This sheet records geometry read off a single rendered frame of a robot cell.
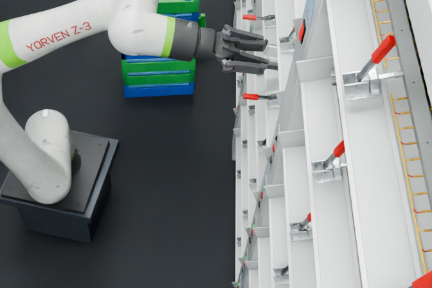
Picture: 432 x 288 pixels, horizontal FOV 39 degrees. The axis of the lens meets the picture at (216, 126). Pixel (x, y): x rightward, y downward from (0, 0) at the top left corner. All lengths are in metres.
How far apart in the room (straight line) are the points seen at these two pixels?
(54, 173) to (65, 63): 1.10
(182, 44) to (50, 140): 0.66
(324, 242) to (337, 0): 0.33
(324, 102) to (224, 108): 1.66
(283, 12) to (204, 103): 1.29
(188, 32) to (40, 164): 0.61
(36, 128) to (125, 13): 0.66
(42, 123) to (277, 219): 0.88
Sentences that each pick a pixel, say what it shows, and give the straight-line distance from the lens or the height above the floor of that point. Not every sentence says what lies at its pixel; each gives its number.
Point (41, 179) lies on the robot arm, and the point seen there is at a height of 0.59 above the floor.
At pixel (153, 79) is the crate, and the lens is 2.55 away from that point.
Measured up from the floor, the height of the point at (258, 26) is 0.75.
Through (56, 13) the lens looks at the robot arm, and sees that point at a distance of 1.50.
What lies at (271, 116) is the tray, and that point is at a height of 0.93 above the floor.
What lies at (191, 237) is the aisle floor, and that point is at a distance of 2.27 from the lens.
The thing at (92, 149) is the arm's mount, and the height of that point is 0.31.
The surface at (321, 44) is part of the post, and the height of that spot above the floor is 1.39.
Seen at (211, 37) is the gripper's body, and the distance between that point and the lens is 1.35.
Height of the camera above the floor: 2.04
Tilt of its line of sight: 53 degrees down
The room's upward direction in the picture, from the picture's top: 7 degrees clockwise
